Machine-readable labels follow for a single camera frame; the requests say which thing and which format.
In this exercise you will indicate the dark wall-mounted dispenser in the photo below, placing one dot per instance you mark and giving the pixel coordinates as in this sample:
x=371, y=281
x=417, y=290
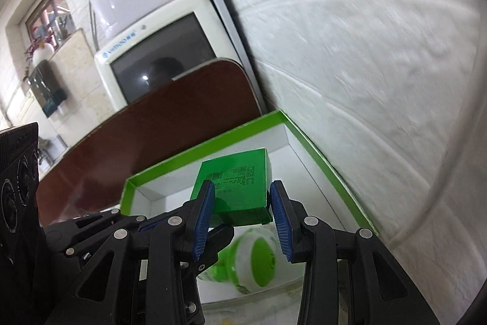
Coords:
x=46, y=88

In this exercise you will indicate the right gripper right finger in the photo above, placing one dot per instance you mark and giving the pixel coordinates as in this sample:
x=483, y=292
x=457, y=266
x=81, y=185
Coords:
x=357, y=265

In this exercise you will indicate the green white storage box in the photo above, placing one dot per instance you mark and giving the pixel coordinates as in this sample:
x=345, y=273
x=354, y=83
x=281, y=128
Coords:
x=304, y=171

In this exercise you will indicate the green white round container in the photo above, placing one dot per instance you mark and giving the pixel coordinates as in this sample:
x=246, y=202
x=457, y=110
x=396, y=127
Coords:
x=248, y=263

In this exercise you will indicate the white cabinet with dark window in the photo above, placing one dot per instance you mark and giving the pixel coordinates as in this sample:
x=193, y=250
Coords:
x=169, y=42

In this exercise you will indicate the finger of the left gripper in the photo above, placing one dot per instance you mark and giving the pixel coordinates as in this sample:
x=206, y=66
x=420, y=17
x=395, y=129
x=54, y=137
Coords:
x=199, y=242

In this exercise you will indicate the window with frame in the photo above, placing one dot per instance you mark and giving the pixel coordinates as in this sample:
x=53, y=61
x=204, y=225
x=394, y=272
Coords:
x=49, y=20

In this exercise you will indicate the white vase with flowers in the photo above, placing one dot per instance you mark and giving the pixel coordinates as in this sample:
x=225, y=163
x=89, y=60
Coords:
x=40, y=49

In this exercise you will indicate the small green box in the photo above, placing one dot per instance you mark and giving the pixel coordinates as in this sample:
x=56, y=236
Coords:
x=241, y=183

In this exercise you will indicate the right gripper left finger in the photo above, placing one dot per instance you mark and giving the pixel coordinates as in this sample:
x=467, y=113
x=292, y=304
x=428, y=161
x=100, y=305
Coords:
x=130, y=281

